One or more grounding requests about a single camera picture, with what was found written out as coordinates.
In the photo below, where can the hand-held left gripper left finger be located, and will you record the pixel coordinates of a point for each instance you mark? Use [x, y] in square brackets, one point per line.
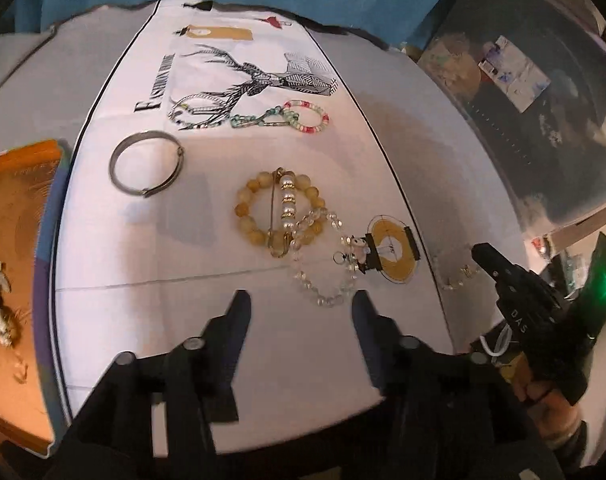
[239, 310]

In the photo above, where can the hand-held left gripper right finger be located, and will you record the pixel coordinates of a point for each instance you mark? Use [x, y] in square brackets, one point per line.
[363, 316]

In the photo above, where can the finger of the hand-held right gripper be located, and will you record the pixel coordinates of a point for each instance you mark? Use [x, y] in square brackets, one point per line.
[489, 259]

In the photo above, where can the cartoon charm keyring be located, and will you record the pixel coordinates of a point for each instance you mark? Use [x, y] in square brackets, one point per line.
[355, 250]

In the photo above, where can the silver metal bangle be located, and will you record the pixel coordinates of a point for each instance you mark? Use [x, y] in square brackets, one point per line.
[117, 170]

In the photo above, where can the orange metal tray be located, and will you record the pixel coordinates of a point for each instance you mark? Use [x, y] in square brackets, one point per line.
[18, 210]

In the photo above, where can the person's right forearm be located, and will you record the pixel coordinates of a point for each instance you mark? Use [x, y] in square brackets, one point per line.
[590, 460]

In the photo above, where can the person's right hand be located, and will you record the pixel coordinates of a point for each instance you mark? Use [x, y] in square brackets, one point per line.
[545, 407]

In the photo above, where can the grey white printed tablecloth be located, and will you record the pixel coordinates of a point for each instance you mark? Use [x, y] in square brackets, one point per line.
[183, 260]

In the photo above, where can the white paper label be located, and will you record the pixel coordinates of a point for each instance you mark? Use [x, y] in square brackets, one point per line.
[515, 72]

